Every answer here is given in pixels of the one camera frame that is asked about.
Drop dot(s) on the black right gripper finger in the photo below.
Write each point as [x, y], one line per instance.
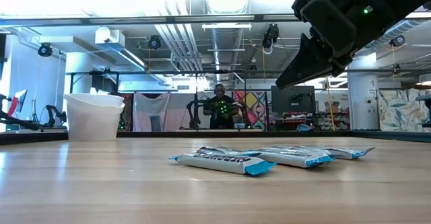
[303, 69]

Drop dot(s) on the white blue-ended candy bar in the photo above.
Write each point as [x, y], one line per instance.
[219, 161]
[219, 150]
[289, 156]
[347, 152]

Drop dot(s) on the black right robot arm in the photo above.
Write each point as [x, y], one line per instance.
[397, 5]

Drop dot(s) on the black background robot arm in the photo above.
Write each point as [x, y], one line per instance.
[50, 111]
[20, 123]
[193, 109]

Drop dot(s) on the white plastic halloween bucket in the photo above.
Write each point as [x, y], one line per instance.
[94, 119]

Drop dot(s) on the black computer monitor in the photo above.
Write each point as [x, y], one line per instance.
[293, 99]

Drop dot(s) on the black ceiling spotlight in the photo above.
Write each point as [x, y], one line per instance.
[271, 35]
[44, 49]
[154, 42]
[398, 40]

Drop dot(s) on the shelf with goods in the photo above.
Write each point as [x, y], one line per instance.
[303, 121]

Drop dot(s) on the colourful geometric panel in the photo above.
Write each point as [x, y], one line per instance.
[252, 101]

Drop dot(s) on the white round column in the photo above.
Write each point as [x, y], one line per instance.
[362, 99]

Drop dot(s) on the person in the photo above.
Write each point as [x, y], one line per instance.
[219, 90]

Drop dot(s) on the ceiling light fixture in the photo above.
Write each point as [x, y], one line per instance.
[225, 26]

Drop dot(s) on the leaf patterned panel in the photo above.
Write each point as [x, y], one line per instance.
[400, 111]

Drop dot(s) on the white hanging cloth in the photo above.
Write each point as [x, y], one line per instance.
[148, 108]

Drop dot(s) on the grey overhead beam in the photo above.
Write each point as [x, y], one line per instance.
[134, 19]

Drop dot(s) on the white ceiling unit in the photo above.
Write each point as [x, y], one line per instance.
[109, 35]

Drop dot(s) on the tilted white red screen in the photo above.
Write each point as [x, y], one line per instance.
[17, 103]

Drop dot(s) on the black aluminium table frame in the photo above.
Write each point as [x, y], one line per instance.
[269, 134]

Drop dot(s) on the silver ribbed ceiling duct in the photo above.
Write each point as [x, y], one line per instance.
[225, 39]

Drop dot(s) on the black background workstation frame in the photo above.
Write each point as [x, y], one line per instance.
[134, 72]

